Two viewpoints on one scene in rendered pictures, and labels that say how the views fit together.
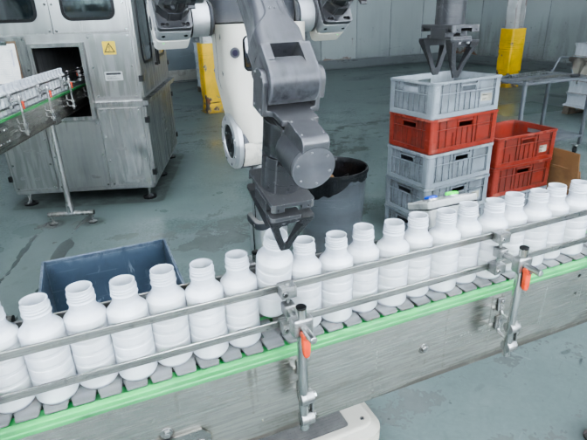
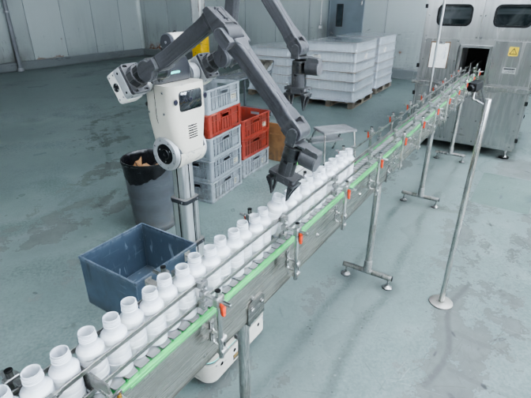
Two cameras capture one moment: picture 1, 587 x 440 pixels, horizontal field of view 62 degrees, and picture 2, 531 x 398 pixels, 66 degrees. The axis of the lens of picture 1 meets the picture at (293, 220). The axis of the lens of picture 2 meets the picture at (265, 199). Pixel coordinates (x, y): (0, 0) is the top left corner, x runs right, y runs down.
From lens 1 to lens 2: 94 cm
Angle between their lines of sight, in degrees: 32
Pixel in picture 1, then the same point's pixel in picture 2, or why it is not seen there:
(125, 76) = not seen: outside the picture
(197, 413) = (260, 285)
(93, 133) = not seen: outside the picture
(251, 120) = (183, 140)
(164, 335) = (246, 252)
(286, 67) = (302, 127)
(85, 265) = (102, 252)
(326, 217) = (154, 194)
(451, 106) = (216, 105)
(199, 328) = (257, 245)
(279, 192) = (290, 176)
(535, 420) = (318, 275)
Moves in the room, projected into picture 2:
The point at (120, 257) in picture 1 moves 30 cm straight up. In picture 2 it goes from (120, 241) to (108, 173)
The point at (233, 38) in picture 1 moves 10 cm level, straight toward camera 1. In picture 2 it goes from (174, 94) to (186, 98)
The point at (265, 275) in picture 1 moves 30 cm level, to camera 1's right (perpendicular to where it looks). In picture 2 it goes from (275, 215) to (337, 194)
